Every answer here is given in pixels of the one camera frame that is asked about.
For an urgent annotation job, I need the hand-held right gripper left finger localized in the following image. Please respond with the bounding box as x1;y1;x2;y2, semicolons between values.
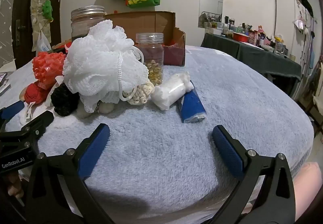
25;123;111;224

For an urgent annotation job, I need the white mesh bath loofah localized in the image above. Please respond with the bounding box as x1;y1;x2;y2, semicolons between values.
63;20;149;113

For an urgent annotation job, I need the cardboard box red inside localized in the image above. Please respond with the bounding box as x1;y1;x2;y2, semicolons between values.
52;11;186;66

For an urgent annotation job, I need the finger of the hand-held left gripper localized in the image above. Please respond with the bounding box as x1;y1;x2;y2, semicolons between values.
0;100;25;120
0;111;55;147

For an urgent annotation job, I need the red bowl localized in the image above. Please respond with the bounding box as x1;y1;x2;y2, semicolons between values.
233;32;250;42

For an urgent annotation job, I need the blue pack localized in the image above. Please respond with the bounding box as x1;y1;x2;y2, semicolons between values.
177;81;207;123

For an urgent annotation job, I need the white hanging pouch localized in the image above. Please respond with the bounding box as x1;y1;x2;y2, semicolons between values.
293;15;309;35

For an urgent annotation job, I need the glass jar metal lid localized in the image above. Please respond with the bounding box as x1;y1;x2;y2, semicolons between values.
71;5;106;42

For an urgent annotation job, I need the pink cloth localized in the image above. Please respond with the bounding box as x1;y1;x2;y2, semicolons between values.
293;162;323;212

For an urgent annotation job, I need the white cotton pack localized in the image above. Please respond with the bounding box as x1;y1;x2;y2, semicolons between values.
151;71;194;111

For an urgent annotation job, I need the red foam net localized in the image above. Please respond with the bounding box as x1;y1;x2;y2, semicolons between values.
32;52;67;85

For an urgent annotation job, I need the light blue blanket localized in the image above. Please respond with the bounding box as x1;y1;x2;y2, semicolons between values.
5;46;315;224

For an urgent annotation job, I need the hanging fabric organiser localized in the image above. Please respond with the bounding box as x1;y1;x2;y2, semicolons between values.
28;0;53;53

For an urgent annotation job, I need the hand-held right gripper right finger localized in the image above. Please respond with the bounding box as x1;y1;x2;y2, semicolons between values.
212;125;296;224

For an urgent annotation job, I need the table with dark green cloth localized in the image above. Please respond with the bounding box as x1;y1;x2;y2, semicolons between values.
200;33;302;98

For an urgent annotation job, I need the red yarn ball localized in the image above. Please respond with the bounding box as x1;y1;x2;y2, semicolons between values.
24;81;52;106

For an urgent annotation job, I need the white wardrobe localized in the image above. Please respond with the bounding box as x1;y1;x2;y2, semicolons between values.
274;0;316;75

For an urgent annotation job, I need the door handle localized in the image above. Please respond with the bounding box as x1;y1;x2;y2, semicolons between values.
15;19;22;46

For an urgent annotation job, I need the green plush frog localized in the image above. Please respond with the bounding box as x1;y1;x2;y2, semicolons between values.
42;0;53;22

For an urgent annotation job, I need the clear plastic jar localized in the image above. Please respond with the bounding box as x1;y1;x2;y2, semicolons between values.
135;33;164;86

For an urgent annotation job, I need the person's left hand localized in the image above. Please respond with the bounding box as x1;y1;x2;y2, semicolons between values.
5;170;26;199

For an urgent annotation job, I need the row of cosmetics bottles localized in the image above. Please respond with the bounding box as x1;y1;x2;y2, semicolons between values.
202;15;296;59

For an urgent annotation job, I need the clear plastic bag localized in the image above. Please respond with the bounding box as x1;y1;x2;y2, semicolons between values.
38;32;52;51

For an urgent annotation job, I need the black mesh scrubber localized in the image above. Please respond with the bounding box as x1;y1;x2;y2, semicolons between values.
50;84;81;117

